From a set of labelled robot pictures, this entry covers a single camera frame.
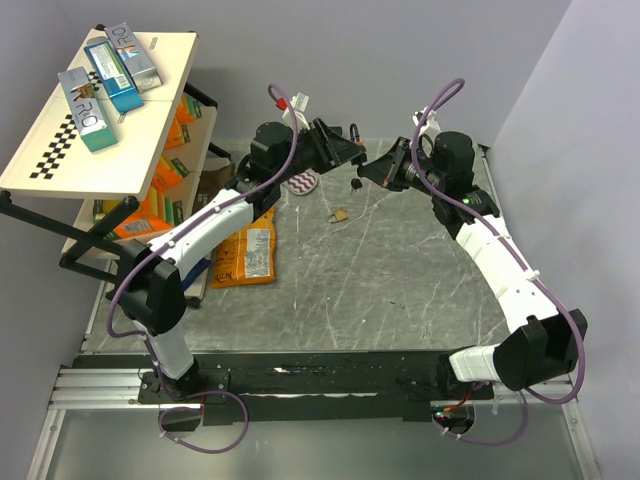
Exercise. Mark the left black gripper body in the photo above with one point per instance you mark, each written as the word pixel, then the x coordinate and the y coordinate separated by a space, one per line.
pixel 311 153

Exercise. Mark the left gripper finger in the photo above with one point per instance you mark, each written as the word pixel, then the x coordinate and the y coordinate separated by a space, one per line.
pixel 323 134
pixel 341 151

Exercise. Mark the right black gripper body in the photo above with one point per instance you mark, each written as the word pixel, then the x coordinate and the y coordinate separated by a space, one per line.
pixel 408 174

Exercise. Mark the orange black padlock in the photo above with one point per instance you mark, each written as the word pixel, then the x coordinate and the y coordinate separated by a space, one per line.
pixel 355 134

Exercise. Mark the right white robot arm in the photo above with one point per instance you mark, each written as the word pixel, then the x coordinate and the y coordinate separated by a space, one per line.
pixel 546 340

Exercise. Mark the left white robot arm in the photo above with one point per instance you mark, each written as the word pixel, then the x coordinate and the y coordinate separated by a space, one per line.
pixel 150 290

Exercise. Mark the pink wavy sponge pad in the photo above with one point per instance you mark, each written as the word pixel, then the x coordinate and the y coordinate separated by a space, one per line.
pixel 303 183

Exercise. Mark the small brass padlock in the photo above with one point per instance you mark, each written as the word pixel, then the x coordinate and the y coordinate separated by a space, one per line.
pixel 338 215

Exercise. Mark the brown coffee bag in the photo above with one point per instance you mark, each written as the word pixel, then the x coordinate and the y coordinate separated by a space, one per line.
pixel 210 183

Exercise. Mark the orange snack bag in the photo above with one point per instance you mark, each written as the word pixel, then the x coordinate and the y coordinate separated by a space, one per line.
pixel 247 256

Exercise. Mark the orange boxes on shelf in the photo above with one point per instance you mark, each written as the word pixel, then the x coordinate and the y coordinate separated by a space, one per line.
pixel 158 211

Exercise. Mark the silver box near back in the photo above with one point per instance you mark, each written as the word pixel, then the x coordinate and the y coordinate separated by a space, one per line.
pixel 134 57

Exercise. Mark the beige folding shelf rack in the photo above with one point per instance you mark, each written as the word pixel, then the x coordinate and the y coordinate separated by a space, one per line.
pixel 117 151

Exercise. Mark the blue carton box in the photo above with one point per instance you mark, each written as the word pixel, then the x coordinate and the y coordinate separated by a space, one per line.
pixel 117 82

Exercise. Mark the silver teal box front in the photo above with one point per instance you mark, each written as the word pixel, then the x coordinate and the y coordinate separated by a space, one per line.
pixel 87 113

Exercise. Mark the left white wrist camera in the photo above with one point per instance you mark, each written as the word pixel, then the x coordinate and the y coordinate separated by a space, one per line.
pixel 299 103

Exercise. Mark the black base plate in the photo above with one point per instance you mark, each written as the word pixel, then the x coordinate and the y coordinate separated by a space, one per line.
pixel 316 385

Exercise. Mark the aluminium rail frame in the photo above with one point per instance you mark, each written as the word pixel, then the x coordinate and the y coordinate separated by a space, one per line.
pixel 96 429

